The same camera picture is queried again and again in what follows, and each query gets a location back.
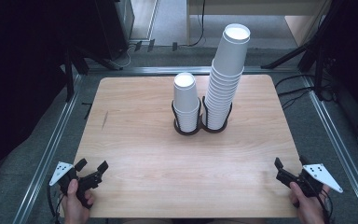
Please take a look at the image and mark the person's right hand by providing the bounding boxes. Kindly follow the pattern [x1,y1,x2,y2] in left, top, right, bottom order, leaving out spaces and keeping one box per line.
[289,181,331,224]

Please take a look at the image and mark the short stack of white cups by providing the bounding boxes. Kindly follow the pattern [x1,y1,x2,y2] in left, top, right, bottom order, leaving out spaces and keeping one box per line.
[172,72,201,133]

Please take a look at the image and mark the person's left hand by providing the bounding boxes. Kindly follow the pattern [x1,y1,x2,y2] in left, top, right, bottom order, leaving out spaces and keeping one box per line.
[62,178,96,224]

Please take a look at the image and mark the black floor cable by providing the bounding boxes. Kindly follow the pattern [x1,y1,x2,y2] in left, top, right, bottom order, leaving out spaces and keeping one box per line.
[274,74,307,90]
[282,91,310,111]
[278,86,313,97]

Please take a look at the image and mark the black hanging cable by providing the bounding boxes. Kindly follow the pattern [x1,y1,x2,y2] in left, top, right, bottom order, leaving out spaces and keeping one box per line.
[186,0,207,49]

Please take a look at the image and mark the white floor cable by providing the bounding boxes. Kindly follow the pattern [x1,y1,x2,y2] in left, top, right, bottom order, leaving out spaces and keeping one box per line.
[114,43,138,69]

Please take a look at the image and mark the black cabinet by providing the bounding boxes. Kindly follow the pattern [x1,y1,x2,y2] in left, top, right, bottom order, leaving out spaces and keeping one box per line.
[94,0,135,61]

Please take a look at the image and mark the black double cup holder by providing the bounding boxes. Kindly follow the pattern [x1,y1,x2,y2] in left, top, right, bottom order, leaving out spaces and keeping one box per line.
[171,95,233,137]

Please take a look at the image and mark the hand-held gripper cable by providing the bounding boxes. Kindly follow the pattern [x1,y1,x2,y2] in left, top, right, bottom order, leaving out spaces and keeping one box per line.
[318,188,336,224]
[46,185,63,224]

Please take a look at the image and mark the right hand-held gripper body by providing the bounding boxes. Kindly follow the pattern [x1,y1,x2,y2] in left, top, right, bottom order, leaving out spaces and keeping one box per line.
[275,163,344,198]

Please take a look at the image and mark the left hand-held gripper cable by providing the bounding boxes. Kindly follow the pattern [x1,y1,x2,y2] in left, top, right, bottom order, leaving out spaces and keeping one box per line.
[46,185,63,224]

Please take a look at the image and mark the black metal stand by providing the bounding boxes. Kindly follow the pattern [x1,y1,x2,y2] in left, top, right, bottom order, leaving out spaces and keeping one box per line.
[62,46,124,103]

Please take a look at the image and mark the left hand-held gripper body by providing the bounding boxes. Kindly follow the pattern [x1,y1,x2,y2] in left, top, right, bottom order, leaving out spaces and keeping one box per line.
[48,161,103,210]

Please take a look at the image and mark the right hand-held gripper cable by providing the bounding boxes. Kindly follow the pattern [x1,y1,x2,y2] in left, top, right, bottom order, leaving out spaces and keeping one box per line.
[318,188,336,224]

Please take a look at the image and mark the light wooden desk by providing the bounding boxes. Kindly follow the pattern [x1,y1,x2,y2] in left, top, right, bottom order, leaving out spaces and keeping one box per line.
[186,0,335,48]

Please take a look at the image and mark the black tripod stand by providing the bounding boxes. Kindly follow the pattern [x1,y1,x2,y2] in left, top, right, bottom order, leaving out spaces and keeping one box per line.
[260,0,344,101]

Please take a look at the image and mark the tall stack of white cups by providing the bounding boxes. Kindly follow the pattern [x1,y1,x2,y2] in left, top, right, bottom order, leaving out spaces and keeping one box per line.
[202,22,252,131]

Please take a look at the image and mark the aluminium frame rail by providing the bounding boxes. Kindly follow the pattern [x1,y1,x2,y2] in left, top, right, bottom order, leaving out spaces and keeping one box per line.
[85,65,306,76]
[302,74,358,224]
[12,73,84,224]

